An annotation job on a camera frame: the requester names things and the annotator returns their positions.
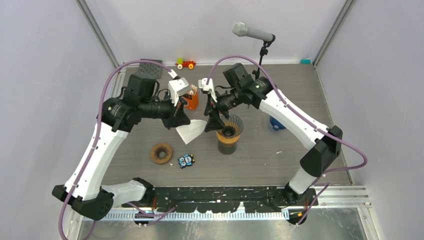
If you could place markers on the dark glass carafe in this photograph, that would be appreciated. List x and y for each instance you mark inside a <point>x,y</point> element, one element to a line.
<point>226,149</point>

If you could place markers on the blue owl toy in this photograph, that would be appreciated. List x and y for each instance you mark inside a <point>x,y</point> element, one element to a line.
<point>186,161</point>

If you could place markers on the orange coffee filter bag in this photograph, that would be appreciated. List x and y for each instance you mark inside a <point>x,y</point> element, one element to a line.
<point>191,98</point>

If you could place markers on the blue ribbed dripper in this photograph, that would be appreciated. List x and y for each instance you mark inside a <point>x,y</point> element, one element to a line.
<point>275,124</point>

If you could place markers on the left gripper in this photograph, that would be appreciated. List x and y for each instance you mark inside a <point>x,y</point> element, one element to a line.
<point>179,118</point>

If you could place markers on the dark grey studded plate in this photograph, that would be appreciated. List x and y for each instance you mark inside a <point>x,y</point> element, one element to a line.
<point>150,68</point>

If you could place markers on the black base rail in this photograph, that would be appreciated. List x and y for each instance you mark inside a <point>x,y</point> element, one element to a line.
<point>254,199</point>

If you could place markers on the grey microphone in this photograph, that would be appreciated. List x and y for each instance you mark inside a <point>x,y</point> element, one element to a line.
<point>241,29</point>

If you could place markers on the grey ribbed dripper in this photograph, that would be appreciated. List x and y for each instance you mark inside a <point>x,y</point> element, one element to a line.
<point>233,126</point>

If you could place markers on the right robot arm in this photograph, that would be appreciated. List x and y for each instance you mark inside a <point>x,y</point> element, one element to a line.
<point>317,138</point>

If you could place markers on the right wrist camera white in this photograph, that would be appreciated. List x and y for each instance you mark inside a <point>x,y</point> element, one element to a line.
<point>206,85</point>

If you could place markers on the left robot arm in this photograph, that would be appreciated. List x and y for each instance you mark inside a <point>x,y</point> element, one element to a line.
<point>84,191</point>

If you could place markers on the white paper coffee filter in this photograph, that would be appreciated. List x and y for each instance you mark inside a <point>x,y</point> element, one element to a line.
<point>191,131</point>

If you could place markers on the toy train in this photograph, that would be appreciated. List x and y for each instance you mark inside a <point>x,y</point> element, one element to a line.
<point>181,63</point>

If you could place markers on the black microphone tripod stand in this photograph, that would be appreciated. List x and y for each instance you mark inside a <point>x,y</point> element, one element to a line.
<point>263,52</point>

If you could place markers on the teal block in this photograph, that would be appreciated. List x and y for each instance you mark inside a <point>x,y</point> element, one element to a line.
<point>305,61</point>

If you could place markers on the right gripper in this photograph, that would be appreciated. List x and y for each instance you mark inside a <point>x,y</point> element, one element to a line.
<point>215,123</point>

